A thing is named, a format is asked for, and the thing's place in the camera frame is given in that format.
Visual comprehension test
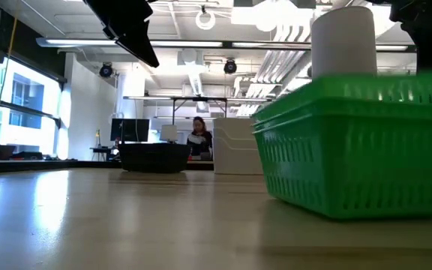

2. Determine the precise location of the white ring pendant light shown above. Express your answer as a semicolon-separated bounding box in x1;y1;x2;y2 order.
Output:
195;7;217;31

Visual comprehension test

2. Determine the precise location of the white cylinder lamp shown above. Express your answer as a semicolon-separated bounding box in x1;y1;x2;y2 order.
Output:
310;5;378;80

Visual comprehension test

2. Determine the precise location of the long linear ceiling light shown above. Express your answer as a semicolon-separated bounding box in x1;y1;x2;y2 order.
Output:
35;36;418;53

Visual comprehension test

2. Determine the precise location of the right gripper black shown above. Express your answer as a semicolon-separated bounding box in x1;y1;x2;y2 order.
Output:
365;0;432;73

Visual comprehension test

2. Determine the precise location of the person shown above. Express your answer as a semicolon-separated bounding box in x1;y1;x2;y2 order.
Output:
185;115;214;161

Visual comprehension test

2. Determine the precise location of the black metal frame stand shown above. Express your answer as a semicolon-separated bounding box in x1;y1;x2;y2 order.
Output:
170;96;229;132

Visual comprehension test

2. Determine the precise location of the black computer monitor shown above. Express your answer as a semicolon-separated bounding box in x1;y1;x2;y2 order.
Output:
109;118;151;143

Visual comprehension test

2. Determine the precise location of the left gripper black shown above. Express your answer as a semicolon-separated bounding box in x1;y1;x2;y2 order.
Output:
84;0;161;69

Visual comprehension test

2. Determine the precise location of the white desk lamp shade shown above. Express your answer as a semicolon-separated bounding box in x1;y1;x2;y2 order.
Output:
159;124;179;143

